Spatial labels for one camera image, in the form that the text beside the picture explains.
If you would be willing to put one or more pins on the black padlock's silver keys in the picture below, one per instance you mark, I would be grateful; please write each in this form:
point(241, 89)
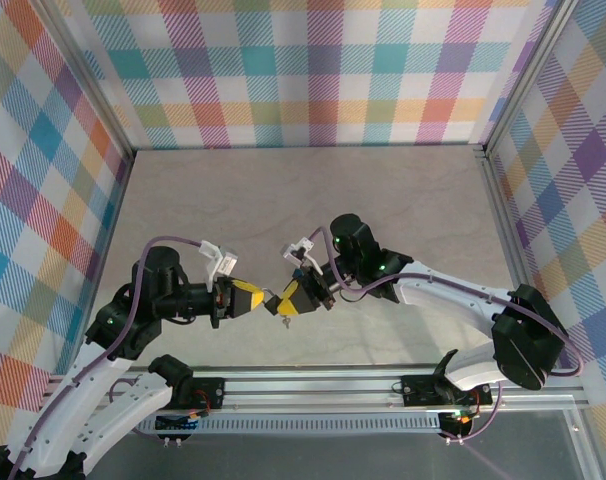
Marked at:
point(286, 322)

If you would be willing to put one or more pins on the blue padlock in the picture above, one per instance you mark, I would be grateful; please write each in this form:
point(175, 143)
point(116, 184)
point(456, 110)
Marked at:
point(297, 274)

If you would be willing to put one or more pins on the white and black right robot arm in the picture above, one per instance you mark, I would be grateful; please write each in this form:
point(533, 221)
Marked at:
point(448, 295)

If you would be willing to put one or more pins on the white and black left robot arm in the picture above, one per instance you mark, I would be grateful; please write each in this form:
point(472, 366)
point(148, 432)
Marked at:
point(128, 407)

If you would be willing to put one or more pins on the aluminium mounting beam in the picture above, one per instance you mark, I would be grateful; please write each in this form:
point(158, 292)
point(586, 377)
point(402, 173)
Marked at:
point(308, 392)

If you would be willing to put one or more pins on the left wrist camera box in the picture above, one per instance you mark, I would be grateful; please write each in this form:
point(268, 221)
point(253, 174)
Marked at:
point(225, 262)

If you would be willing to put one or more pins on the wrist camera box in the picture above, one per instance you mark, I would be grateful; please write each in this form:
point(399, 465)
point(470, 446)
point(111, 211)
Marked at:
point(300, 247)
point(225, 262)

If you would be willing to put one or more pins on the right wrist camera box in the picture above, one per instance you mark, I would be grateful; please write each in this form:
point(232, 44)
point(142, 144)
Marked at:
point(300, 247)

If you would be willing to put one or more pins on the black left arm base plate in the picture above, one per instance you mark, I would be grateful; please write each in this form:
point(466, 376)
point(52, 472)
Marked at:
point(208, 392)

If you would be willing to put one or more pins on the aluminium back rail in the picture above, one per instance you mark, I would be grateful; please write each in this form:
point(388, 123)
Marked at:
point(308, 147)

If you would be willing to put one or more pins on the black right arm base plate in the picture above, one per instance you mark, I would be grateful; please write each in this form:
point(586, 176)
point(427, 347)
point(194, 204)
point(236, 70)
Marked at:
point(418, 390)

